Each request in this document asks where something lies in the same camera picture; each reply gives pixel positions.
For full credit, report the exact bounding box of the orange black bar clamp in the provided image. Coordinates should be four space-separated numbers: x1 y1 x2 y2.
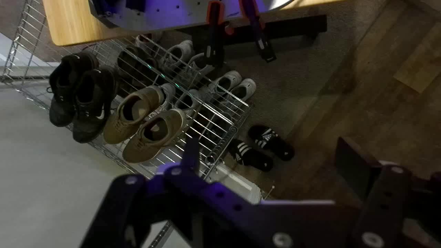
203 0 237 66

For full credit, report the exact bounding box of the chrome wire shoe rack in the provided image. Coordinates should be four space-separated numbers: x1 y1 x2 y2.
0 0 277 248

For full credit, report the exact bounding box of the tan suede shoe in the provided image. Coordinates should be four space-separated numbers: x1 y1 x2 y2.
102 86 167 146
122 108 191 164

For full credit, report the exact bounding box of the white plastic box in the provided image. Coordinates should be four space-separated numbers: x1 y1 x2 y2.
214 164 265 204

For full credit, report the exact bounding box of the black high-top shoe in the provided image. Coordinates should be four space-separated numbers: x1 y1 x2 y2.
47 53 101 128
71 68 119 145

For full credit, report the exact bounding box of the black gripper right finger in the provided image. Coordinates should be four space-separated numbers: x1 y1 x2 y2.
334 135 441 248

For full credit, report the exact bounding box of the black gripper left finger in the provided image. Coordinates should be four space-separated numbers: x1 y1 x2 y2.
80 138 281 248

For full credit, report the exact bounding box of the black striped slide sandal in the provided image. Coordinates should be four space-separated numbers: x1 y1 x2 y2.
228 139 276 174
247 124 297 163

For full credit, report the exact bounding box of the black table frame bar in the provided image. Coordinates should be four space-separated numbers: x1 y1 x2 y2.
178 14 330 58

